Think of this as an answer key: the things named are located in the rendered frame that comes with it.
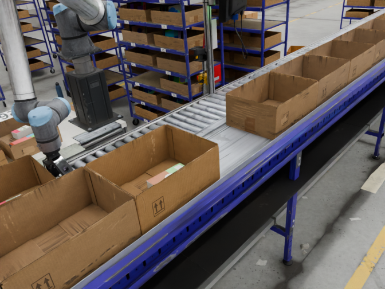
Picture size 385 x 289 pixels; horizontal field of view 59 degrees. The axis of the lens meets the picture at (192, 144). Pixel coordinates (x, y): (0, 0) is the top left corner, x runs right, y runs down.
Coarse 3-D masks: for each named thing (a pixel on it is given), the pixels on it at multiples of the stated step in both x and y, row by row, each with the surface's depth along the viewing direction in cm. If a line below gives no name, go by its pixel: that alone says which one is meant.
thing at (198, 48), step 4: (192, 48) 231; (196, 48) 230; (200, 48) 232; (204, 48) 235; (188, 52) 233; (192, 52) 230; (196, 52) 230; (200, 52) 232; (204, 52) 235; (196, 56) 235; (200, 56) 236; (200, 60) 236
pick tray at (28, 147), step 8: (8, 120) 212; (0, 128) 210; (8, 128) 213; (16, 128) 217; (0, 136) 211; (8, 136) 211; (24, 136) 209; (0, 144) 191; (8, 144) 202; (16, 144) 182; (24, 144) 185; (32, 144) 188; (8, 152) 186; (16, 152) 183; (24, 152) 186; (32, 152) 190
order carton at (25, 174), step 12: (24, 156) 155; (0, 168) 150; (12, 168) 153; (24, 168) 157; (36, 168) 156; (0, 180) 151; (12, 180) 155; (24, 180) 159; (36, 180) 163; (48, 180) 148; (0, 192) 153; (12, 192) 157; (24, 192) 159
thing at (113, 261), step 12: (384, 60) 232; (336, 96) 187; (300, 120) 162; (288, 132) 157; (252, 156) 139; (240, 168) 135; (204, 192) 122; (192, 204) 119; (156, 228) 108; (144, 240) 106; (120, 252) 100; (108, 264) 97; (96, 276) 95; (72, 288) 90
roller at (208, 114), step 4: (188, 108) 230; (192, 108) 229; (196, 108) 228; (196, 112) 226; (200, 112) 224; (204, 112) 222; (208, 112) 221; (208, 116) 219; (212, 116) 217; (216, 116) 216; (220, 116) 214
